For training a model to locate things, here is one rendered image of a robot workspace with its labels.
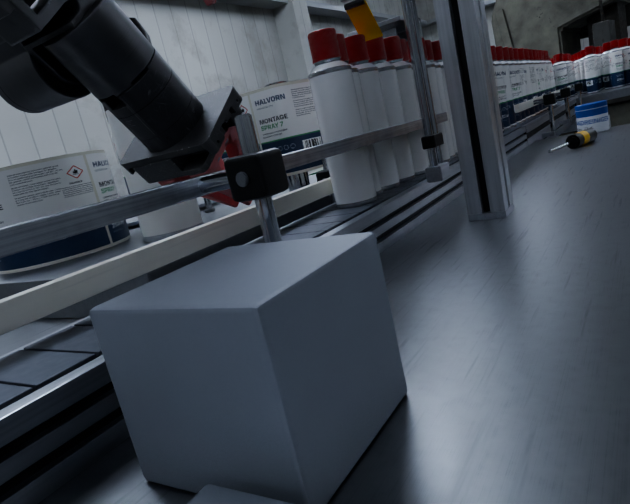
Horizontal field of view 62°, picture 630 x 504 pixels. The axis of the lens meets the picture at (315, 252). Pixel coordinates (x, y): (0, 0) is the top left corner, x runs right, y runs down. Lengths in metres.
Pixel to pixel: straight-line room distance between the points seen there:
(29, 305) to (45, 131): 3.72
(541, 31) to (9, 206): 4.27
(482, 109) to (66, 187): 0.57
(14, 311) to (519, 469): 0.31
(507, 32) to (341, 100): 4.17
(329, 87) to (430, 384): 0.41
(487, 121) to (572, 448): 0.46
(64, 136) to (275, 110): 3.35
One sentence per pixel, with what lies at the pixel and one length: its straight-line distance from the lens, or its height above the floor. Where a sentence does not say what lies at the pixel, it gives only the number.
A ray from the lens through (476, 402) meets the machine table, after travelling 0.28.
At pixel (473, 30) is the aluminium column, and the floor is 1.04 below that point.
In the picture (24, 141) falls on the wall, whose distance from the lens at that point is 4.01.
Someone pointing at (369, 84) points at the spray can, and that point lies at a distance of 0.72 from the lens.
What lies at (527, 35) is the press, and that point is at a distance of 4.74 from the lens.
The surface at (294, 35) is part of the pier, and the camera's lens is 6.29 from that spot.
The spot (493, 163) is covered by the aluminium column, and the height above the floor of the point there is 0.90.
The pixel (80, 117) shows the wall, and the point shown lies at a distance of 4.28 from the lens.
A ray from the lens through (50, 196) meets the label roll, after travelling 0.83.
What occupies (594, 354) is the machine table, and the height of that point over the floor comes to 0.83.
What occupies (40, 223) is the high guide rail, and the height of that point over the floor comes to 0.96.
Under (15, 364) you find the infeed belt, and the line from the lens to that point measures 0.37.
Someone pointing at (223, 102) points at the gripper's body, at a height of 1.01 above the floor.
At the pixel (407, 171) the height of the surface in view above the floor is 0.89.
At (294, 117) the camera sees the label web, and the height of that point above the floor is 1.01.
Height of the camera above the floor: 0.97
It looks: 12 degrees down
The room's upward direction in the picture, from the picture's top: 13 degrees counter-clockwise
